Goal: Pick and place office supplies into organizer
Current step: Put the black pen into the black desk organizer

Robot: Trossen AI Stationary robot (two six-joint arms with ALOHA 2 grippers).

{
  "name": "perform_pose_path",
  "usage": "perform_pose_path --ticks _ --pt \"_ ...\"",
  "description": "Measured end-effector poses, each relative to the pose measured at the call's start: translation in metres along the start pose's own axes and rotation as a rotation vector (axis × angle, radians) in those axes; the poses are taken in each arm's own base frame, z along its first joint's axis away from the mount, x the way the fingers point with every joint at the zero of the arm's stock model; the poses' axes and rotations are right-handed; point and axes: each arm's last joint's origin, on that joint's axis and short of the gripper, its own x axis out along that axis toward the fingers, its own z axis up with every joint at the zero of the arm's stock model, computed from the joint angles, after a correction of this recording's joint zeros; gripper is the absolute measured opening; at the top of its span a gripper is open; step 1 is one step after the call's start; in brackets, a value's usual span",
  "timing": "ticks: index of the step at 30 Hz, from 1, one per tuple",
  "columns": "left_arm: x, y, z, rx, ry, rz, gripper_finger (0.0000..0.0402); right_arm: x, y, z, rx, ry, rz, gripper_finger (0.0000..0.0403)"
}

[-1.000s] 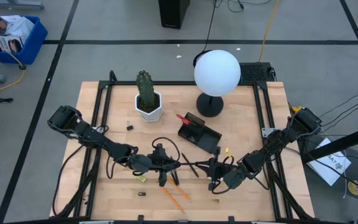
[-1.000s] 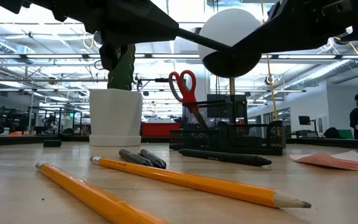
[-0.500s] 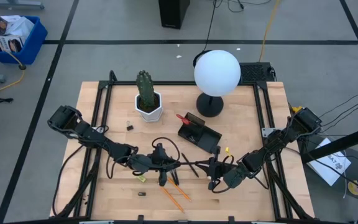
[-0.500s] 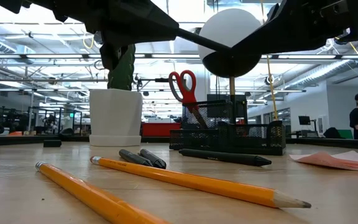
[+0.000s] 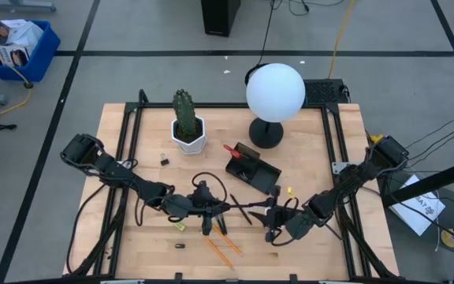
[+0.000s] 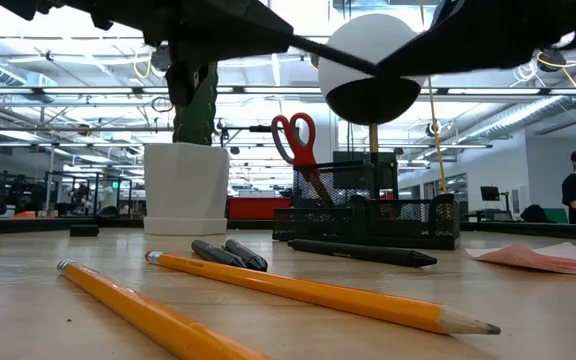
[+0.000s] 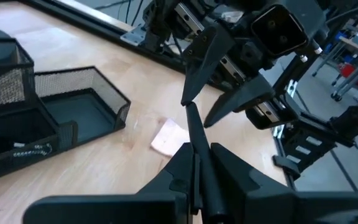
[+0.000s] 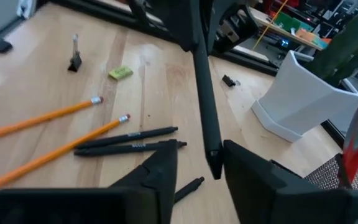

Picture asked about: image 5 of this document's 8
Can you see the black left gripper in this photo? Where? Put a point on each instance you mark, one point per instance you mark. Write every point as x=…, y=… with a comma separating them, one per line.
x=205, y=205

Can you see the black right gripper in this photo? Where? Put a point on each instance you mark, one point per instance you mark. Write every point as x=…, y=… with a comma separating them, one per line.
x=277, y=221

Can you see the black mesh desk organizer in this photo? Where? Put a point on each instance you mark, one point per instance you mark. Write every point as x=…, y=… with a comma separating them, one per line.
x=264, y=177

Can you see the small black rectangular block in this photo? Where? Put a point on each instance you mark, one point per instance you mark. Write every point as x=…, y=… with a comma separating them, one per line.
x=180, y=246

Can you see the black binder clip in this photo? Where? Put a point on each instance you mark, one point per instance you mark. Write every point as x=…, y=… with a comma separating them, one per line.
x=164, y=161

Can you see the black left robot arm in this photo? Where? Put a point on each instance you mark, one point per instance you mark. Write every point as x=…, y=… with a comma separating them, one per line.
x=112, y=169

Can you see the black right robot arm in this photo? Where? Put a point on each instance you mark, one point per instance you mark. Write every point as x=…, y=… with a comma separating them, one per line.
x=361, y=177

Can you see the white hexagonal plant pot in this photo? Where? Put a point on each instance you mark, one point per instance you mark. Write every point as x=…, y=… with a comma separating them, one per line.
x=189, y=146

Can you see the green cactus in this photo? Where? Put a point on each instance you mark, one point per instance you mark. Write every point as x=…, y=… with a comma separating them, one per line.
x=184, y=112

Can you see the white globe table lamp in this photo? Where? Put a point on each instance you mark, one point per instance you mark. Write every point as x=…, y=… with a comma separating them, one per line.
x=275, y=92

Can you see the black vented box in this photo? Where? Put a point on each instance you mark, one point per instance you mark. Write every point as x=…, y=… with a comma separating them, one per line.
x=323, y=92

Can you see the white paper sheet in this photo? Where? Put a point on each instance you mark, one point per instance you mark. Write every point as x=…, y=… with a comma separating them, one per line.
x=418, y=209

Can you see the black computer tower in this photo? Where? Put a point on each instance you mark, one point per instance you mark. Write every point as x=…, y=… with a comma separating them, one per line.
x=220, y=16

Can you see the blue plastic bin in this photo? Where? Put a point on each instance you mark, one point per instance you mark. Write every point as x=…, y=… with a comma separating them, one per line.
x=42, y=59

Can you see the white printed carton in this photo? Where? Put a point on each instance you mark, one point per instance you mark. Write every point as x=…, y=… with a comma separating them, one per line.
x=8, y=31
x=12, y=56

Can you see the grey metal mounting bracket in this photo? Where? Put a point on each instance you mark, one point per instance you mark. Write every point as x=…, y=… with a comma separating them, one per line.
x=339, y=167

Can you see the black aluminium table frame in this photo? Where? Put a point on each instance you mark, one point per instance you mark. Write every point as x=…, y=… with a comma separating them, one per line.
x=130, y=126

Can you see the black camera stand post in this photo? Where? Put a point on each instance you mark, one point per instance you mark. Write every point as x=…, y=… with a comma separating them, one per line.
x=428, y=183

